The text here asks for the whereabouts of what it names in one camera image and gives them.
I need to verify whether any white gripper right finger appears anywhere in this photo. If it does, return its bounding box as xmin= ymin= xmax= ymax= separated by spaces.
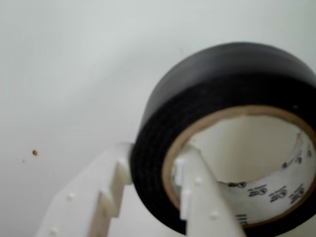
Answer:
xmin=172 ymin=144 xmax=248 ymax=237

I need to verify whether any black tape roll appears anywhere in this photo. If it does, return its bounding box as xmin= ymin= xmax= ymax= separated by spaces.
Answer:
xmin=129 ymin=41 xmax=316 ymax=237

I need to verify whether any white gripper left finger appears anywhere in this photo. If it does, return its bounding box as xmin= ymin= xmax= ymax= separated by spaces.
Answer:
xmin=36 ymin=141 xmax=135 ymax=237

